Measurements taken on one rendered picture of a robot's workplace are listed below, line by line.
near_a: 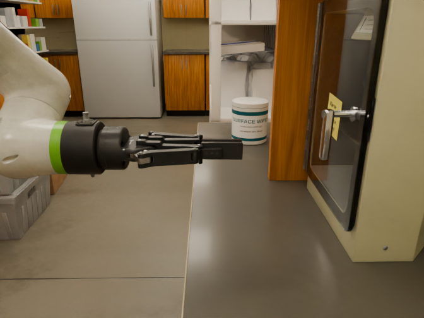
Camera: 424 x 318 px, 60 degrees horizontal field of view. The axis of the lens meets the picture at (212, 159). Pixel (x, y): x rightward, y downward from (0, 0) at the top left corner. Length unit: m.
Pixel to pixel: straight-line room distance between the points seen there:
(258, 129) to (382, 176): 0.70
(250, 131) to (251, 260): 0.68
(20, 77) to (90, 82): 5.04
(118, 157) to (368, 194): 0.42
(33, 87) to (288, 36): 0.57
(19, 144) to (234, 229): 0.43
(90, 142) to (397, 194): 0.51
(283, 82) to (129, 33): 4.68
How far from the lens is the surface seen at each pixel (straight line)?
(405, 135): 0.65
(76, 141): 0.62
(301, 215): 0.85
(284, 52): 0.94
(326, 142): 0.66
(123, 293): 2.12
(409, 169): 0.68
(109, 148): 0.62
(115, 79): 5.64
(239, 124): 1.29
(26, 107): 0.69
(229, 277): 0.65
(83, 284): 2.24
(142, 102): 5.62
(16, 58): 0.71
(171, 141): 0.64
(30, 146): 0.65
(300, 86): 0.96
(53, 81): 0.74
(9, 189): 2.63
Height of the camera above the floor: 1.34
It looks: 20 degrees down
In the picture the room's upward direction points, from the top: straight up
